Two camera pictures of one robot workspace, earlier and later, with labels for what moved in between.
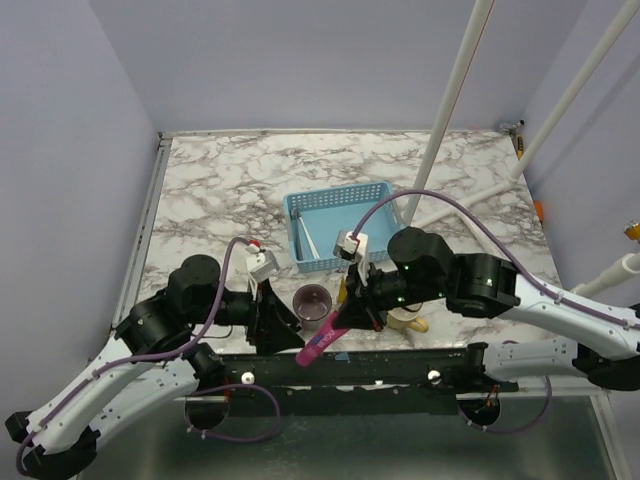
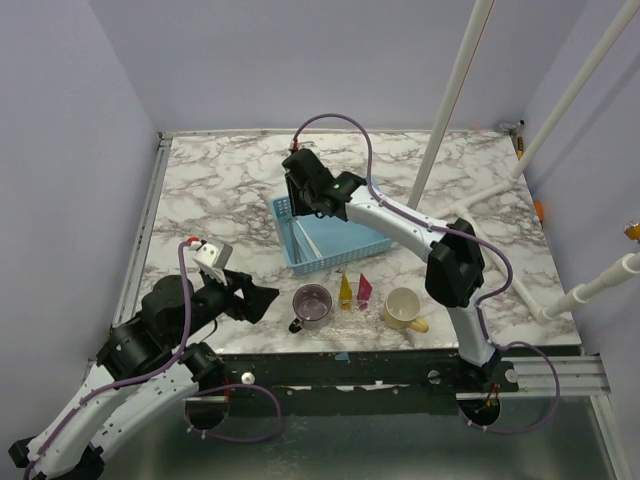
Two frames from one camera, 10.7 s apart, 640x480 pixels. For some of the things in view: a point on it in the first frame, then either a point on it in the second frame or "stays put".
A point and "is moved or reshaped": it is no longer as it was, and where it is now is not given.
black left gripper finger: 275,310 to 239,280
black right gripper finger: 355,289 to 315,206
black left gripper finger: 275,336 to 256,299
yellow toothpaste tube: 342,293 stays put
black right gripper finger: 357,314 to 294,193
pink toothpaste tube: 320,342 is moved or reshaped
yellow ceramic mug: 401,318 stays put
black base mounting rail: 353,383 stays put
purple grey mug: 311,303 stays put
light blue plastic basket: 313,219 is moved or reshaped
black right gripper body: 364,293 to 304,195
